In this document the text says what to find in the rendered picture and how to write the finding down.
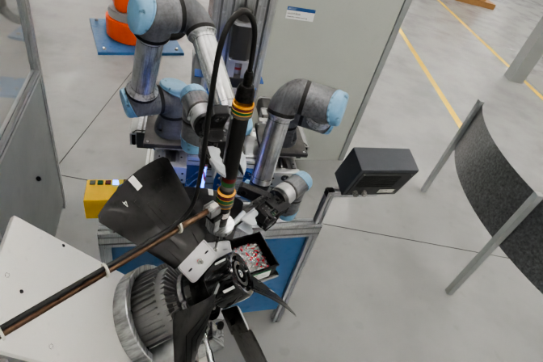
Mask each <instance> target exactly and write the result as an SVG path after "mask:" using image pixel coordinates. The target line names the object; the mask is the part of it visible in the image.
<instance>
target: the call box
mask: <svg viewBox="0 0 543 362"><path fill-rule="evenodd" d="M90 180H96V183H95V185H90ZM98 180H103V185H98V184H97V183H98ZM106 180H111V181H112V182H111V185H105V181H106ZM113 180H119V184H118V185H113ZM123 182H124V180H123V179H89V180H87V182H86V190H85V194H84V199H83V203H84V209H85V214H86V218H98V215H99V212H100V211H101V209H102V208H103V206H104V205H105V204H106V203H107V201H108V200H109V198H110V197H111V196H112V195H113V193H114V192H115V191H116V190H117V189H118V188H119V187H120V185H121V184H122V183H123Z"/></svg>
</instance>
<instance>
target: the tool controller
mask: <svg viewBox="0 0 543 362"><path fill-rule="evenodd" d="M418 172H419V168H418V166H417V164H416V162H415V160H414V157H413V155H412V153H411V151H410V149H399V148H368V147H354V148H353V149H352V150H351V152H350V153H349V154H348V156H346V158H345V159H344V161H343V162H342V164H341V165H340V166H339V168H338V170H337V171H336V172H335V177H336V179H337V183H338V185H339V190H340V191H341V195H353V197H357V196H358V195H362V197H366V196H367V195H385V194H395V193H396V192H397V191H398V190H399V189H401V188H402V187H403V186H404V185H405V184H406V183H407V182H408V181H409V180H410V179H411V178H412V177H413V176H414V175H415V174H417V173H418Z"/></svg>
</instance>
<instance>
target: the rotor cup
mask: <svg viewBox="0 0 543 362"><path fill-rule="evenodd" d="M224 258H225V260H224V261H223V262H221V263H219V264H217V265H215V263H216V262H218V261H220V260H222V259H224ZM238 270H241V271H242V274H243V277H241V276H240V275H239V274H238ZM217 281H219V283H218V284H219V285H220V286H219V289H218V291H217V294H218V297H217V298H215V301H214V303H216V305H215V308H214V309H212V312H211V314H210V315H211V316H210V319H209V320H208V322H211V321H213V320H215V319H217V318H218V316H219V314H220V311H221V308H222V309H226V308H228V307H230V306H231V305H234V304H236V303H238V302H240V301H243V300H245V299H247V298H248V297H250V296H251V295H252V293H253V290H254V285H253V280H252V276H251V273H250V270H249V268H248V266H247V265H246V263H245V261H244V260H243V258H242V257H241V256H240V255H239V254H237V253H236V252H234V251H231V252H229V253H227V254H225V255H222V256H221V257H219V258H217V259H216V260H215V261H214V262H213V263H212V265H211V266H210V267H209V268H208V269H207V270H206V271H205V273H204V274H203V275H202V276H201V277H200V278H199V279H198V280H197V281H196V282H195V283H191V282H190V281H189V279H188V278H187V277H186V276H185V275H183V292H184V296H185V298H186V301H187V303H188V305H189V307H191V306H193V305H195V304H197V303H199V302H201V301H203V300H205V299H207V298H208V297H210V296H211V295H212V292H213V290H214V288H215V286H216V283H217ZM232 286H234V287H235V288H234V289H232V290H230V291H228V292H227V293H223V291H224V290H226V289H227V288H230V287H232Z"/></svg>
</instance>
